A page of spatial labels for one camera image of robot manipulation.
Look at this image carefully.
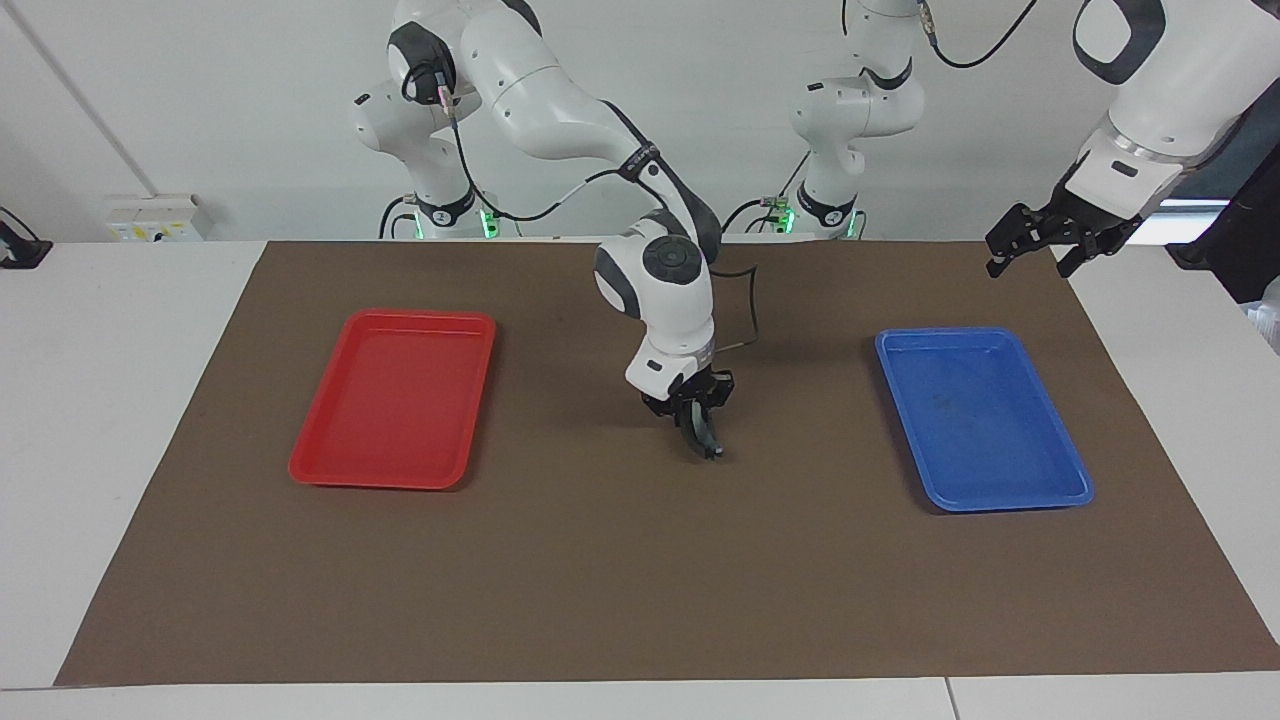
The blue plastic tray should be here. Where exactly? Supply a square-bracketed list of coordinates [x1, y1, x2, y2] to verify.
[874, 326, 1095, 514]

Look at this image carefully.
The brown table mat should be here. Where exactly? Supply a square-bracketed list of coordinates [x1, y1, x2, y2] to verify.
[55, 240, 1280, 687]

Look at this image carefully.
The black equipment housing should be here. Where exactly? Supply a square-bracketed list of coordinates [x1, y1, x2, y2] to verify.
[1165, 100, 1280, 304]

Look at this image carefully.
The clear plastic bag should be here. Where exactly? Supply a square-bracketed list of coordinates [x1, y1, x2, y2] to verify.
[1245, 278, 1280, 353]

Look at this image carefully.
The red plastic tray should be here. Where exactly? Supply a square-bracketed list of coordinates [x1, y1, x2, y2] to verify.
[288, 308, 498, 491]

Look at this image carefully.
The black clamp device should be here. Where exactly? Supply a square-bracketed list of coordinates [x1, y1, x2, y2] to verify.
[0, 207, 53, 269]

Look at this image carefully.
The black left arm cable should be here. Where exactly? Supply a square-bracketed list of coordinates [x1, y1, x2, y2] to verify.
[842, 0, 1041, 74]

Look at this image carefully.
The black left base cable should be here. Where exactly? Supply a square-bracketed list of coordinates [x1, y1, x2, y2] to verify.
[720, 150, 813, 237]

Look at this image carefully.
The black base cable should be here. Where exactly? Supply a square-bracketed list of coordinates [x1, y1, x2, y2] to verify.
[720, 150, 813, 237]
[378, 193, 421, 241]

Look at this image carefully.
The black right base cable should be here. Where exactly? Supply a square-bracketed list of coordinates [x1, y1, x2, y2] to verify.
[378, 193, 421, 241]

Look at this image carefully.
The white wall cable duct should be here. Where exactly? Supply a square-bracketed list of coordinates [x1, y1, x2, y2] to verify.
[5, 0, 161, 198]

